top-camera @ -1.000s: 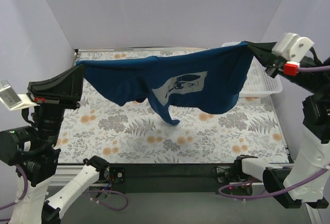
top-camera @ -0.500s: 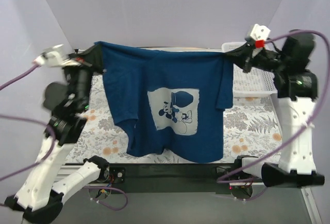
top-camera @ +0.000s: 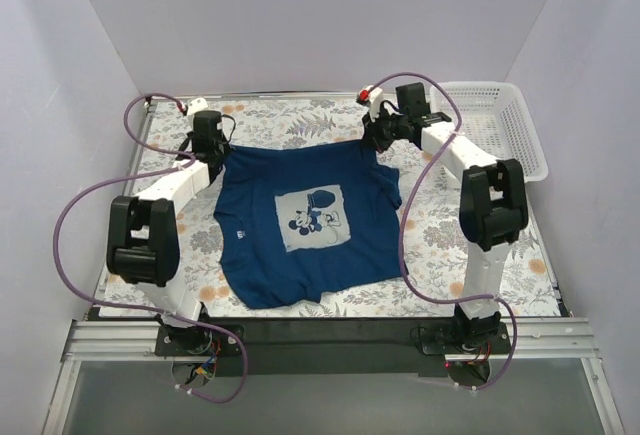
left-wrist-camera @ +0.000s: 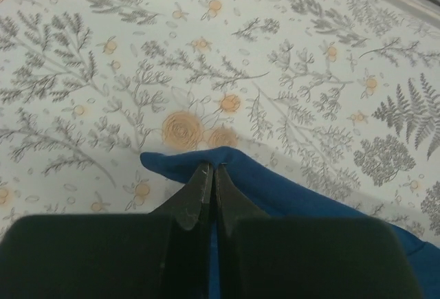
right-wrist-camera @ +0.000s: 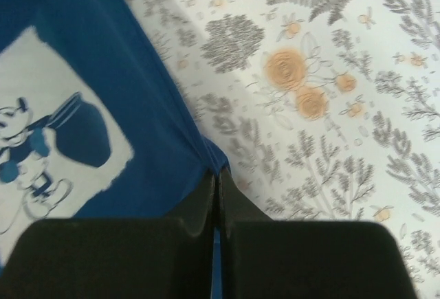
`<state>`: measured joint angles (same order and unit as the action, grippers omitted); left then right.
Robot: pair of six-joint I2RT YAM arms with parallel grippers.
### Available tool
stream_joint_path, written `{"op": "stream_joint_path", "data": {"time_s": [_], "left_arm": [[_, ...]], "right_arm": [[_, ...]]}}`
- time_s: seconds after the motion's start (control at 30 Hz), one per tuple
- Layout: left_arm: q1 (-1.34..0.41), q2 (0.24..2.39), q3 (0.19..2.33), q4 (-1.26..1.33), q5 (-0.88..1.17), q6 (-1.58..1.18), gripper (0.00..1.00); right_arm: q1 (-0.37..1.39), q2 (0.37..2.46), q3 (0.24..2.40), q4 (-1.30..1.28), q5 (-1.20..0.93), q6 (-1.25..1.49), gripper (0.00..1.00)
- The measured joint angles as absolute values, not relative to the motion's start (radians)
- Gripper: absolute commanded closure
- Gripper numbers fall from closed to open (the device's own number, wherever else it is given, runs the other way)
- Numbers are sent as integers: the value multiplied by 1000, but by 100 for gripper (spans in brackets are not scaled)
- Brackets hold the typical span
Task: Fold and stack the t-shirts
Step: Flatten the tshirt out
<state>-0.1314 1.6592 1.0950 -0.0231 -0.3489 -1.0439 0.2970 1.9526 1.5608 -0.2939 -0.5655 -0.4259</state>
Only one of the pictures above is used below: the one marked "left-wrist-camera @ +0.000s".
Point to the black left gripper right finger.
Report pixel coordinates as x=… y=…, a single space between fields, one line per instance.
x=232 y=208

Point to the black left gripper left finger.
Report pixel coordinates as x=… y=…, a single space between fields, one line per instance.
x=179 y=240

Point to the floral patterned table mat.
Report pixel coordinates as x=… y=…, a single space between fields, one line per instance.
x=340 y=96

